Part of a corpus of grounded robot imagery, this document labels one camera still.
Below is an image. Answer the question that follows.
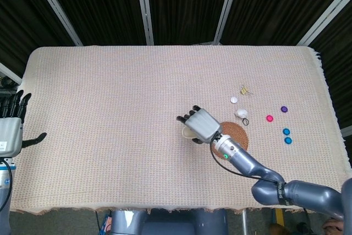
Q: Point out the grey robot torso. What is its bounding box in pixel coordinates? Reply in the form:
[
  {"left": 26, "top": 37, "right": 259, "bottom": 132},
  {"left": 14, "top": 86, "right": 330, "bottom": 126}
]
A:
[{"left": 109, "top": 209, "right": 229, "bottom": 235}]

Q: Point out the blue printed package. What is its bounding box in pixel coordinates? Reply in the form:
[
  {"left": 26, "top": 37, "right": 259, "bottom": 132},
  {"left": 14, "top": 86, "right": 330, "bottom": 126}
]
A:
[{"left": 100, "top": 212, "right": 114, "bottom": 235}]

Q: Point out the brown shoe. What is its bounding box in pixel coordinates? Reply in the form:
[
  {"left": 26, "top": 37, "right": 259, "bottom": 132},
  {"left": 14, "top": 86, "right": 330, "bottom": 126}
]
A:
[{"left": 268, "top": 222, "right": 293, "bottom": 235}]

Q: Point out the white cup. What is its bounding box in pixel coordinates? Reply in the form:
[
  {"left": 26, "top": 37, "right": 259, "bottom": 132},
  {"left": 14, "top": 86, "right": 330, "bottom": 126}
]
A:
[{"left": 181, "top": 127, "right": 200, "bottom": 140}]

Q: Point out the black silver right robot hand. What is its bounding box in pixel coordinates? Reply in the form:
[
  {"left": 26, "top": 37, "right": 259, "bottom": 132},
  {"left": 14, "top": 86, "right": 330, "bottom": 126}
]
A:
[{"left": 176, "top": 105, "right": 223, "bottom": 145}]

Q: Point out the brown woven round coaster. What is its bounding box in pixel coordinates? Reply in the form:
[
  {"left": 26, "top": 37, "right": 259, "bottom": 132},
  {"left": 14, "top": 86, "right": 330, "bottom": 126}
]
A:
[{"left": 211, "top": 121, "right": 249, "bottom": 161}]

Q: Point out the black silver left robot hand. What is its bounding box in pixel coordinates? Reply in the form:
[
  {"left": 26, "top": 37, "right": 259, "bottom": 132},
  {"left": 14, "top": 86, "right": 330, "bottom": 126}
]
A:
[{"left": 0, "top": 90, "right": 48, "bottom": 156}]

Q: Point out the beige woven tablecloth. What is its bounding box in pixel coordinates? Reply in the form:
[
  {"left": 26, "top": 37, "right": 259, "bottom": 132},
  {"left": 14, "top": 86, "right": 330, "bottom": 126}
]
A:
[{"left": 9, "top": 45, "right": 352, "bottom": 216}]

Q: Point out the silver frame post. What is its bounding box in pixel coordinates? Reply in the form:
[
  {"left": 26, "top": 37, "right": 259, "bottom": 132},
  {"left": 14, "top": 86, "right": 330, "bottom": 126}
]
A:
[
  {"left": 134, "top": 0, "right": 155, "bottom": 46},
  {"left": 29, "top": 0, "right": 84, "bottom": 46},
  {"left": 0, "top": 62, "right": 23, "bottom": 85},
  {"left": 213, "top": 0, "right": 243, "bottom": 45},
  {"left": 296, "top": 0, "right": 352, "bottom": 47}
]

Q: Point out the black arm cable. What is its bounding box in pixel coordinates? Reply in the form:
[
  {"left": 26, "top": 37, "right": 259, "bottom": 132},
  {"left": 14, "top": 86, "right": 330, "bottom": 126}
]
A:
[
  {"left": 210, "top": 135, "right": 279, "bottom": 184},
  {"left": 0, "top": 160, "right": 14, "bottom": 211}
]

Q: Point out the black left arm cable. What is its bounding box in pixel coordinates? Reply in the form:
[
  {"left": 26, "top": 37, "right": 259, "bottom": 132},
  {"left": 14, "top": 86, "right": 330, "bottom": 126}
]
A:
[{"left": 0, "top": 160, "right": 14, "bottom": 211}]

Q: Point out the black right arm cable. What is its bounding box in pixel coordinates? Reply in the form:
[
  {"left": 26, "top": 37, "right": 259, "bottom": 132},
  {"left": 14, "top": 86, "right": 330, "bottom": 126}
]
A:
[{"left": 210, "top": 135, "right": 279, "bottom": 184}]

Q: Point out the silver table leg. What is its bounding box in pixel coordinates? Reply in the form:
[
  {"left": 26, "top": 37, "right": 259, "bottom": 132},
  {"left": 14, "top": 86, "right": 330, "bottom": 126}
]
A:
[{"left": 240, "top": 209, "right": 249, "bottom": 235}]

